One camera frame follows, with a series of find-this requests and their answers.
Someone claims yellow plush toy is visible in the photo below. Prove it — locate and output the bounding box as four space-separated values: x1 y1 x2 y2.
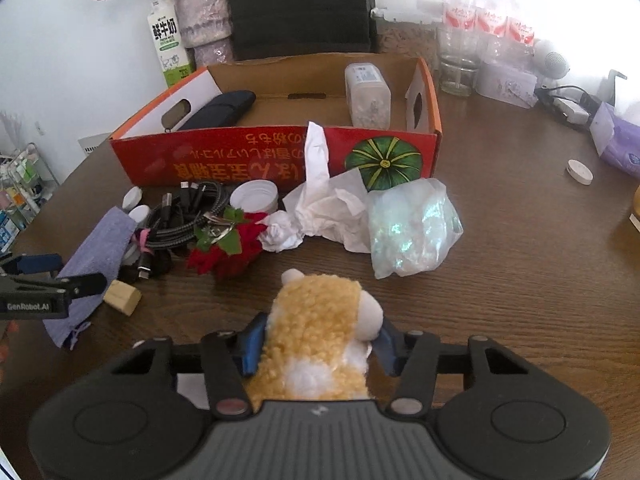
247 269 386 413

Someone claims purple textured vase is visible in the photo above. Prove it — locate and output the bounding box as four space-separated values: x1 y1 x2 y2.
172 0 236 66

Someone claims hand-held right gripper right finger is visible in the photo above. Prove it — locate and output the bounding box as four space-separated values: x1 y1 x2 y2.
372 317 526 416

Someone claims black glasses case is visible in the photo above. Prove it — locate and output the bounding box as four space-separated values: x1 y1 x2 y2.
176 90 257 132

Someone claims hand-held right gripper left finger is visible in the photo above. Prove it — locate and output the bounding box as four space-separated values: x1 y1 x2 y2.
112 312 268 417

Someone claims white round speaker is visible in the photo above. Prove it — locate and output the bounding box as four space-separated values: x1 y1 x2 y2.
532 39 572 78

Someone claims purple cloth pouch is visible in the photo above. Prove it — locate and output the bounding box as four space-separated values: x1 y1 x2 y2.
42 206 137 350

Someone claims white round puck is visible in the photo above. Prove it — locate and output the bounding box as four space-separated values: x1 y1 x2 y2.
566 159 594 184

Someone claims red artificial rose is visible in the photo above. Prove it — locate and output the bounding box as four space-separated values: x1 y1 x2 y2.
187 207 271 281

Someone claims white tissue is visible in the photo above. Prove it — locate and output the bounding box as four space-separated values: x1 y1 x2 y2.
282 121 373 253

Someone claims iridescent plastic bag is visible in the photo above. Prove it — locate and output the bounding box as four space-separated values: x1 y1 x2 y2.
366 177 464 280

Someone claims clear grain container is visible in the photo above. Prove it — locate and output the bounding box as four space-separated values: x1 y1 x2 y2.
370 7 443 61

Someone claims bundle of black cables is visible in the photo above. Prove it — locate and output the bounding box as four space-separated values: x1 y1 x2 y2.
120 180 231 286

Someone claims clear glass cup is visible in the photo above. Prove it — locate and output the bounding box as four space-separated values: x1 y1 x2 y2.
436 27 483 98

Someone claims pack of water bottles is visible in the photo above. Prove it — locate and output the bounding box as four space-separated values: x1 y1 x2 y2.
417 0 536 66

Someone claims black paper bag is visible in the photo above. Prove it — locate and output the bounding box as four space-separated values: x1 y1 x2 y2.
225 0 376 61

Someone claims purple tissue box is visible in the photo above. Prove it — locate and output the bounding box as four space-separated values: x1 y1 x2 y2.
590 101 640 178

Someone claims white jar lid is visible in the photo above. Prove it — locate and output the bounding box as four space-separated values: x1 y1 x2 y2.
230 180 280 214

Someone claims white printed box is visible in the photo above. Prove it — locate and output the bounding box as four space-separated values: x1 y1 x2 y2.
77 132 113 153

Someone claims crumpled white tissue ball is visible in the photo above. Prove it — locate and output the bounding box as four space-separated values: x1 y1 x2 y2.
260 210 303 253

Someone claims green white milk carton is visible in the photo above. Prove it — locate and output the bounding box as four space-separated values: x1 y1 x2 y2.
146 0 196 88

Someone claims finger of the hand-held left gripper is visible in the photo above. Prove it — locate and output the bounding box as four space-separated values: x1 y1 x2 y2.
0 254 64 277
0 272 108 299

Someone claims red orange cardboard box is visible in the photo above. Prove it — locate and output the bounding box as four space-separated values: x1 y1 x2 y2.
109 55 443 196

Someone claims white charger adapter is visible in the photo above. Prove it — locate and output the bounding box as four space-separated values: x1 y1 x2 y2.
552 97 591 126

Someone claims wooden desktop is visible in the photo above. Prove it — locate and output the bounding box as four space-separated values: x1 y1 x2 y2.
0 67 640 480

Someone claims small wooden block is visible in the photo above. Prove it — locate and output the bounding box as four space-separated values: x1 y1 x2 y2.
102 280 142 317

